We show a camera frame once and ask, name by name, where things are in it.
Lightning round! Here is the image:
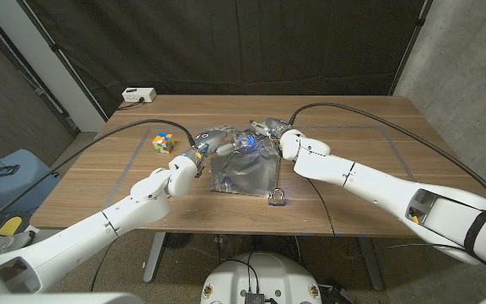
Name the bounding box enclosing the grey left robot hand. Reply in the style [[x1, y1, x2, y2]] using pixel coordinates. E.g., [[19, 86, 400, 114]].
[[186, 124, 248, 168]]

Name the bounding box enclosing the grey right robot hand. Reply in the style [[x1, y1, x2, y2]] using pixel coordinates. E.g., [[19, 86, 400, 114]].
[[249, 117, 294, 143]]

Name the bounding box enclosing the aluminum foil sheet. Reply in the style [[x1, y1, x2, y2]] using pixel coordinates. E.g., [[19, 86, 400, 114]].
[[208, 126, 283, 198]]

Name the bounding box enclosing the white robot shoulder cover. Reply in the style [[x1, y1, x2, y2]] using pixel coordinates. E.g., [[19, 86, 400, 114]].
[[0, 291, 145, 304]]

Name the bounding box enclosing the colourful cube toy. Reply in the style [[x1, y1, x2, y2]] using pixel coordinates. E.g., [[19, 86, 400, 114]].
[[152, 132, 177, 155]]

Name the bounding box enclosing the small foil-wrapped object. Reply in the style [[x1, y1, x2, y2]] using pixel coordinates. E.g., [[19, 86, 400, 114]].
[[267, 188, 287, 207]]

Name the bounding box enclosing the grey tape outline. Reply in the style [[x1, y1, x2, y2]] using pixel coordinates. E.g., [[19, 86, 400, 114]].
[[94, 124, 451, 237]]

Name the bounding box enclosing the white power strip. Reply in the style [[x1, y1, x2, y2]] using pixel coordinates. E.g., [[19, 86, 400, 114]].
[[121, 87, 158, 104]]

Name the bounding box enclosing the black ribbed round object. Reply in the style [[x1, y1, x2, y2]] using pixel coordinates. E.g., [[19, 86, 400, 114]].
[[165, 232, 193, 250]]

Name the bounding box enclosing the grey table leg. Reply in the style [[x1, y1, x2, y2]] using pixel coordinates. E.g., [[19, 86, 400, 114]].
[[143, 231, 167, 284], [356, 236, 386, 292]]

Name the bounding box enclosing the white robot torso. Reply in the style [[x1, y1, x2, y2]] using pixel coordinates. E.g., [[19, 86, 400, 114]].
[[199, 252, 323, 304]]

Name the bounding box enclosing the black backdrop stand pole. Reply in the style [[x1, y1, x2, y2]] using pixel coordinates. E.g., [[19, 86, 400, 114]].
[[17, 0, 109, 122], [388, 0, 434, 96]]

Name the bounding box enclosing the blue plastic container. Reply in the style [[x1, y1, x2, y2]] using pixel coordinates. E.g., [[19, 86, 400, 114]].
[[0, 149, 61, 214]]

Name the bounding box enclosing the black slipper yellow insole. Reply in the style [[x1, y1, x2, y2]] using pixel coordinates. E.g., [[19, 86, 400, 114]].
[[0, 214, 27, 237]]

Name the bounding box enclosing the grey sneaker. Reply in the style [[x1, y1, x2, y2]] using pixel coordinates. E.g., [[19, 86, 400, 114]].
[[0, 231, 35, 258]]

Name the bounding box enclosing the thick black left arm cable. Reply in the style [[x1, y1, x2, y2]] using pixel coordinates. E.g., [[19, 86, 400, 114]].
[[0, 118, 197, 237]]

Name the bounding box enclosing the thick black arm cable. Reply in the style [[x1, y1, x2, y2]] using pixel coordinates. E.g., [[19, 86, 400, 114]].
[[288, 101, 486, 219], [0, 118, 197, 237]]

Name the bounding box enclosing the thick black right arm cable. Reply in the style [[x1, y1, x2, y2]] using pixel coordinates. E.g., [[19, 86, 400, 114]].
[[288, 101, 486, 219]]

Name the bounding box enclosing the black power strip cable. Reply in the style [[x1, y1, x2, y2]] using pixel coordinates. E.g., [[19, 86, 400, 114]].
[[116, 97, 145, 111]]

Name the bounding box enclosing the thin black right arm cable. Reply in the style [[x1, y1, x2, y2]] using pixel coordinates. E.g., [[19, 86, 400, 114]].
[[305, 176, 486, 292]]

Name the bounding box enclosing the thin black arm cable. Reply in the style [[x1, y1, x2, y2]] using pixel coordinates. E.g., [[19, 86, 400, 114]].
[[305, 176, 486, 292], [89, 240, 117, 292]]

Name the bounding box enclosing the black torso cable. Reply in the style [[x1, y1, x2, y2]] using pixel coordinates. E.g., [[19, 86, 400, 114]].
[[221, 252, 262, 293]]

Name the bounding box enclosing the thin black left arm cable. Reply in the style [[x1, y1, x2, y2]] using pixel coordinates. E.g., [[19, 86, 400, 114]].
[[89, 240, 117, 292]]

